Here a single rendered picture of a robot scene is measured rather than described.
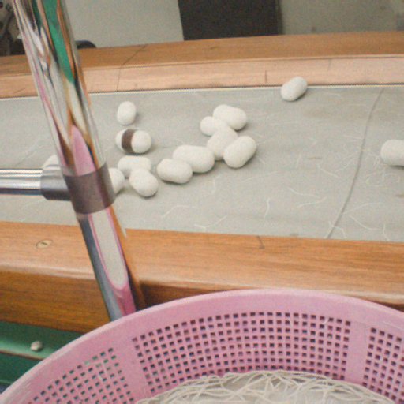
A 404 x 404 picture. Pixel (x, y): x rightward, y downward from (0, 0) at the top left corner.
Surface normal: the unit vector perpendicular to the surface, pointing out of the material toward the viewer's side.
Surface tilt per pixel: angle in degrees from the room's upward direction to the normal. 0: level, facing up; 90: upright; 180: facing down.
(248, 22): 86
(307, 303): 75
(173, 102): 0
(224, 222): 0
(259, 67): 45
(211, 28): 86
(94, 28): 90
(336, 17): 90
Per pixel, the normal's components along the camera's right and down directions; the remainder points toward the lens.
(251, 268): -0.16, -0.84
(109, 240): 0.44, 0.40
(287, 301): -0.32, 0.29
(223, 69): -0.33, -0.21
